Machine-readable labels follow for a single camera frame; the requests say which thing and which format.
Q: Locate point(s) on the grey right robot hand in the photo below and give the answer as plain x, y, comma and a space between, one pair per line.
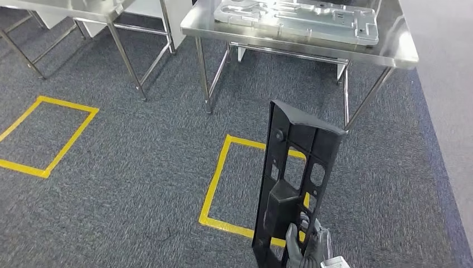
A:
314, 251

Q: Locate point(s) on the black plastic panel part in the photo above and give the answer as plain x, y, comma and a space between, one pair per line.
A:
284, 207

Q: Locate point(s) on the stainless steel workbench table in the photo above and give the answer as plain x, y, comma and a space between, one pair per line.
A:
397, 44

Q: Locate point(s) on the yellow floor tape square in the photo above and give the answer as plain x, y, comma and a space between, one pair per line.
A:
70, 104
212, 185

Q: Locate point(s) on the grey metal fixture plate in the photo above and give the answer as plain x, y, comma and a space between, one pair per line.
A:
295, 22

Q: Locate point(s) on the white cabinet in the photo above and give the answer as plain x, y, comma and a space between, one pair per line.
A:
147, 9

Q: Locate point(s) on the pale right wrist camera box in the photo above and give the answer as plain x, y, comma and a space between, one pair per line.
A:
334, 263

